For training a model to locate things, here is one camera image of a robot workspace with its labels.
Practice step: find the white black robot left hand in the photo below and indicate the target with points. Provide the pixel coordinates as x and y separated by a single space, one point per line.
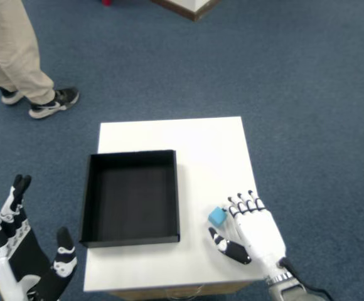
22 254

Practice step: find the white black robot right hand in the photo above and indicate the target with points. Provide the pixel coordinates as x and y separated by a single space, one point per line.
257 232

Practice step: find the small blue cube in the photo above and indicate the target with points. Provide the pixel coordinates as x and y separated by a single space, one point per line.
217 216

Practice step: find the silver robot right forearm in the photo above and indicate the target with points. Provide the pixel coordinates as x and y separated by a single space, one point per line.
288 291

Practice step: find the black open box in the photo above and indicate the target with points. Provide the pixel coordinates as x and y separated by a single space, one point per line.
131 197

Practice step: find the white square table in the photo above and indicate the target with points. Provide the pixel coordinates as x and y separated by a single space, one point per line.
169 135

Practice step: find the black white sneaker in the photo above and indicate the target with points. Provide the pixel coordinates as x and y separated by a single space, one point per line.
53 103
11 97

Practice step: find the person's beige trousers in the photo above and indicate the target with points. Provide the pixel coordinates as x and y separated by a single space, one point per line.
9 47

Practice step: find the white cabinet with wooden base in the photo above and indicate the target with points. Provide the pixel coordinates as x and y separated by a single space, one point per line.
191 6

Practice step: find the small red object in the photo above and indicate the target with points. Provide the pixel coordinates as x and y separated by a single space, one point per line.
108 2

